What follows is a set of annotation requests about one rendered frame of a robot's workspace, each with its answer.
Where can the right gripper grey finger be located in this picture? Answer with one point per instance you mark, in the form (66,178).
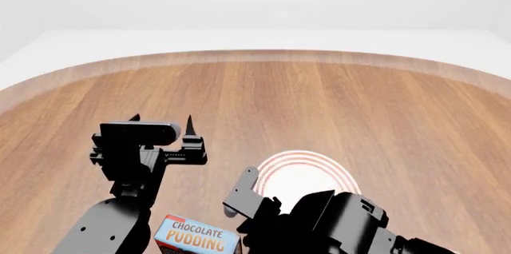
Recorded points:
(242,195)

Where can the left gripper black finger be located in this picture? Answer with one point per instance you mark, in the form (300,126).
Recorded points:
(191,138)
(135,118)

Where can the chocolate pudding box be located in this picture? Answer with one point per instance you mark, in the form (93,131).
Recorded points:
(195,236)

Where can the white plate with red rings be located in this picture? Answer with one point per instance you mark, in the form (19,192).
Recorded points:
(303,176)

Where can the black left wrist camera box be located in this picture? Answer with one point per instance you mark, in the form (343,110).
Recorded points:
(137,132)

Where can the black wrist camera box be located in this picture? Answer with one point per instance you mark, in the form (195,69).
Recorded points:
(137,132)
(313,210)

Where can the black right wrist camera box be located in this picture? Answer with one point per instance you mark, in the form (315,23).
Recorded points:
(313,210)

